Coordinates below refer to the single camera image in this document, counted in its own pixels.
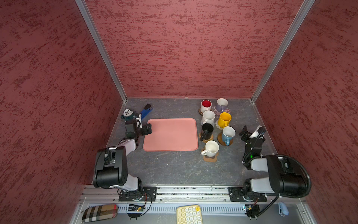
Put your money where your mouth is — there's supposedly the green tape measure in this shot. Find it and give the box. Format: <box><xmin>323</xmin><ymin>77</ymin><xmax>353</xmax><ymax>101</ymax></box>
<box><xmin>121</xmin><ymin>109</ymin><xmax>137</xmax><ymax>121</ymax></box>

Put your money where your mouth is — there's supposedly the black mug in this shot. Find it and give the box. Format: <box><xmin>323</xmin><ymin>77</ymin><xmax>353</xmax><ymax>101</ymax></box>
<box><xmin>200</xmin><ymin>124</ymin><xmax>213</xmax><ymax>140</ymax></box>

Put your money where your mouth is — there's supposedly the yellow mug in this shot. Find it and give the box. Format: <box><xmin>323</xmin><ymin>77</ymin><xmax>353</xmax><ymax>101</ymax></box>
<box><xmin>218</xmin><ymin>113</ymin><xmax>232</xmax><ymax>128</ymax></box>

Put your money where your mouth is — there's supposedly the pink serving tray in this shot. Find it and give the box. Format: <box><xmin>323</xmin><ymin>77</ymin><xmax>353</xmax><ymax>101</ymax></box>
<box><xmin>143</xmin><ymin>118</ymin><xmax>199</xmax><ymax>152</ymax></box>

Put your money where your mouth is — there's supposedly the yellow keypad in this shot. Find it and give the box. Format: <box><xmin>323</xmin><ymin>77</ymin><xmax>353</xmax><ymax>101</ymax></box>
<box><xmin>176</xmin><ymin>205</ymin><xmax>203</xmax><ymax>224</ymax></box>

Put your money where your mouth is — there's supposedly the plaid glasses case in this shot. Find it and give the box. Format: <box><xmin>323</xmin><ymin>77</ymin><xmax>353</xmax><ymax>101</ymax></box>
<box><xmin>82</xmin><ymin>204</ymin><xmax>119</xmax><ymax>223</ymax></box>

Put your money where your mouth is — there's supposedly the grey blue woven coaster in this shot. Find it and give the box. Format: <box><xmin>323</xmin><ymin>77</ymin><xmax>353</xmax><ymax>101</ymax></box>
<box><xmin>200</xmin><ymin>118</ymin><xmax>215</xmax><ymax>126</ymax></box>

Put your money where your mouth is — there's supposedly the aluminium rail frame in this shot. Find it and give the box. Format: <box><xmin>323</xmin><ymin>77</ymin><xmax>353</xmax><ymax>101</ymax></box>
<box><xmin>78</xmin><ymin>184</ymin><xmax>308</xmax><ymax>216</ymax></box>

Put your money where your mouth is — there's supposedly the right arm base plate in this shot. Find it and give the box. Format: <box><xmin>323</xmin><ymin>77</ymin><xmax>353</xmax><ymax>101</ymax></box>
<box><xmin>228</xmin><ymin>187</ymin><xmax>267</xmax><ymax>203</ymax></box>

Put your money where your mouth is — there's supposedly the blue stapler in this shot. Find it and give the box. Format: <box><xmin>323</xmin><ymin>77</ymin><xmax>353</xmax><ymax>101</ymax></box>
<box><xmin>140</xmin><ymin>104</ymin><xmax>153</xmax><ymax>119</ymax></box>

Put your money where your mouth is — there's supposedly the colourful zigzag woven coaster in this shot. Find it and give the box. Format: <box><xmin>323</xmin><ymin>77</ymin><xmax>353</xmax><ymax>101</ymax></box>
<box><xmin>215</xmin><ymin>120</ymin><xmax>224</xmax><ymax>130</ymax></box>

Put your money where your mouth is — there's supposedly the brown paw print coaster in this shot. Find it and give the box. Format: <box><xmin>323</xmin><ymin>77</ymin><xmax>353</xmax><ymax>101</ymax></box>
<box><xmin>203</xmin><ymin>152</ymin><xmax>219</xmax><ymax>163</ymax></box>

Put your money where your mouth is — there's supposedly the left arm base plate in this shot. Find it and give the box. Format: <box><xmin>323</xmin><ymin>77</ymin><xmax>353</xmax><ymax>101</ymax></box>
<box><xmin>117</xmin><ymin>186</ymin><xmax>158</xmax><ymax>202</ymax></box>

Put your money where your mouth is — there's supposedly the pink flower coaster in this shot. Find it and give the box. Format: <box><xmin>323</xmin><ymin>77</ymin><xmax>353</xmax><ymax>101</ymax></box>
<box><xmin>211</xmin><ymin>106</ymin><xmax>231</xmax><ymax>118</ymax></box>

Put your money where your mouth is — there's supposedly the woven rattan coaster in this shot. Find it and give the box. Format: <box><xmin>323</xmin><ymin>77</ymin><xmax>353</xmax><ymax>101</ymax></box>
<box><xmin>198</xmin><ymin>134</ymin><xmax>214</xmax><ymax>143</ymax></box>

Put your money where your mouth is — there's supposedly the white speckled blue mug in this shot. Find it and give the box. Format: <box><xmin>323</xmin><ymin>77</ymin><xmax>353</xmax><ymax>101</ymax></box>
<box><xmin>222</xmin><ymin>127</ymin><xmax>236</xmax><ymax>146</ymax></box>

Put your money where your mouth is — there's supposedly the lavender mug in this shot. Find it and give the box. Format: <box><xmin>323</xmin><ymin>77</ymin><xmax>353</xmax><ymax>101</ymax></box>
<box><xmin>216</xmin><ymin>98</ymin><xmax>228</xmax><ymax>113</ymax></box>

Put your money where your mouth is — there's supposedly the white mug red inside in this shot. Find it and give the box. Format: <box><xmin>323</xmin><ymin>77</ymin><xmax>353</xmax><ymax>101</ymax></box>
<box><xmin>200</xmin><ymin>100</ymin><xmax>212</xmax><ymax>113</ymax></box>

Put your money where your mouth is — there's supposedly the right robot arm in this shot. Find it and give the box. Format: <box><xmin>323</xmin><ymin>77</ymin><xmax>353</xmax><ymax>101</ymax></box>
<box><xmin>239</xmin><ymin>126</ymin><xmax>312</xmax><ymax>201</ymax></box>

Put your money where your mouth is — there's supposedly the large round wooden coaster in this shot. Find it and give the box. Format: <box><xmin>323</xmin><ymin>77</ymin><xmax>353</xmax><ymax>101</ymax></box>
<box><xmin>217</xmin><ymin>132</ymin><xmax>234</xmax><ymax>147</ymax></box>

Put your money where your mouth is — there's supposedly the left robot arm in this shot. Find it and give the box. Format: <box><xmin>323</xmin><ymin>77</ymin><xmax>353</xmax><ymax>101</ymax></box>
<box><xmin>92</xmin><ymin>119</ymin><xmax>152</xmax><ymax>194</ymax></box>

